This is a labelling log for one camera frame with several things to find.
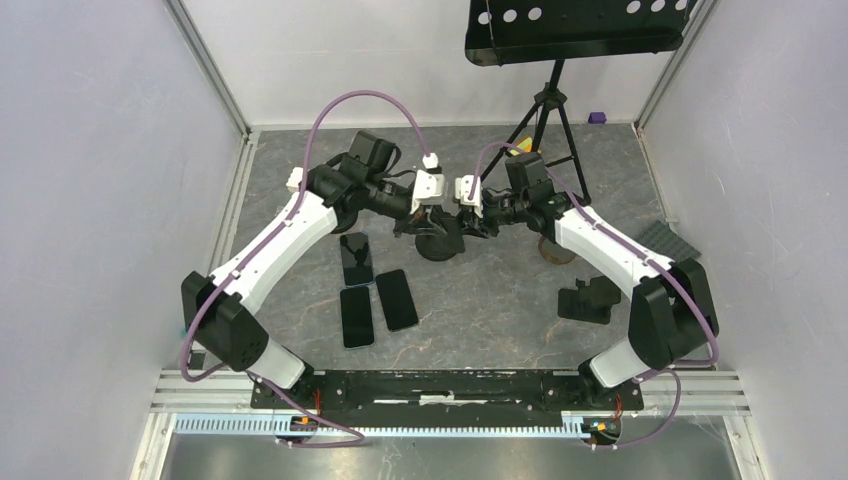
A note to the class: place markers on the lower left black smartphone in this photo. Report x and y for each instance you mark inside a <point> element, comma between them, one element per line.
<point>356,317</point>

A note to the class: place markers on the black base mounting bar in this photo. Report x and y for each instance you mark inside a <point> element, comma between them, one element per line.
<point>456,398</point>

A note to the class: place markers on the far black phone stand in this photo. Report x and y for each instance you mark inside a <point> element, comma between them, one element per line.
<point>345,222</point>

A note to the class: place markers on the blue-edged black smartphone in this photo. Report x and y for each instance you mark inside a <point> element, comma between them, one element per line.
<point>356,257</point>

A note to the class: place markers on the white and blue blocks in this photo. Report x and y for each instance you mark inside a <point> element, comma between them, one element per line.
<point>295,179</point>

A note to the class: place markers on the purple block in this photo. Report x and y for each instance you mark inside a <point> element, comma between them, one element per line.
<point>597,117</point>

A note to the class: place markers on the black square-base phone holder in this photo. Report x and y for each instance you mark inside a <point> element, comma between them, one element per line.
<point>590,301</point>

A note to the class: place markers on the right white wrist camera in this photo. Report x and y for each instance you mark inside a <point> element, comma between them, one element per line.
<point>467,193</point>

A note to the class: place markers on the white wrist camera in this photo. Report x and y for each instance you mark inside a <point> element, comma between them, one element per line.
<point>467,193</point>
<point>429,185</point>

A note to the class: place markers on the black music stand tripod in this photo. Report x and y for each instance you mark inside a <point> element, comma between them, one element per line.
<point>503,33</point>

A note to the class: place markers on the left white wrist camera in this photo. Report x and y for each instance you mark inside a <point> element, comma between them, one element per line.
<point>429,185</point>

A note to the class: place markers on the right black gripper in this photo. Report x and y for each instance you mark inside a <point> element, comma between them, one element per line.
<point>475,224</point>

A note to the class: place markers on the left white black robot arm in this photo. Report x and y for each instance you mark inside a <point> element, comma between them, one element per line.
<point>220,308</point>

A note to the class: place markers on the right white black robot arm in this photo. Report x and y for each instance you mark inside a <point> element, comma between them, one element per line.
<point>671,306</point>

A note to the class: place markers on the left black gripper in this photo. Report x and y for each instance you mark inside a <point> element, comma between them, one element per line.
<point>420,222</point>

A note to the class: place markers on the grey studded baseplate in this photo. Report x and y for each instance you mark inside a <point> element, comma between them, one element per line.
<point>660,238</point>

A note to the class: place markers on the black round-base phone stand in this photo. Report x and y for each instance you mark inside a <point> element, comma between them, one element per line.
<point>441,247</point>

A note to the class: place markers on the middle black smartphone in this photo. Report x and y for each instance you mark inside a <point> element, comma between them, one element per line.
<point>397,303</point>

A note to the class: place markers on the orange yellow block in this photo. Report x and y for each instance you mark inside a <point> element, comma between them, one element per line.
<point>525,144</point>

